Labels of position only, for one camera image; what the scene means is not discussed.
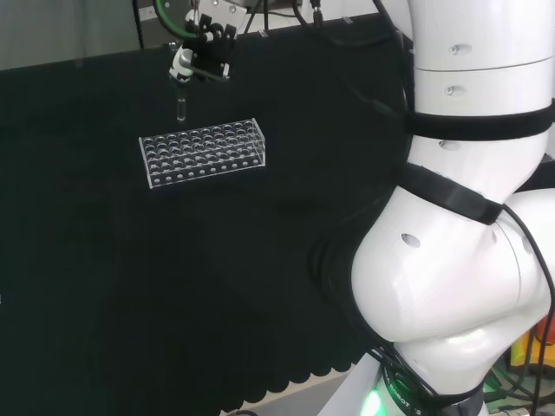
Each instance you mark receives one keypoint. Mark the yellow stop button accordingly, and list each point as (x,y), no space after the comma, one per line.
(520,352)

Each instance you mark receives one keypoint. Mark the black upright pole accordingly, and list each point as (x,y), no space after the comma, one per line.
(138,24)

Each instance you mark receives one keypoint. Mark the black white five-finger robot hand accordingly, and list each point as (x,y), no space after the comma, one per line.
(212,52)

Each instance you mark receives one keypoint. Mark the clear glass test tube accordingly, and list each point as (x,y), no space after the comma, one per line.
(181,109)

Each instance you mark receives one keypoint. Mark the black bench cloth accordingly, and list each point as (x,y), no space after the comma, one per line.
(173,268)

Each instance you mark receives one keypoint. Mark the clear plastic test tube rack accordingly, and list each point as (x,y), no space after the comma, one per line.
(204,151)

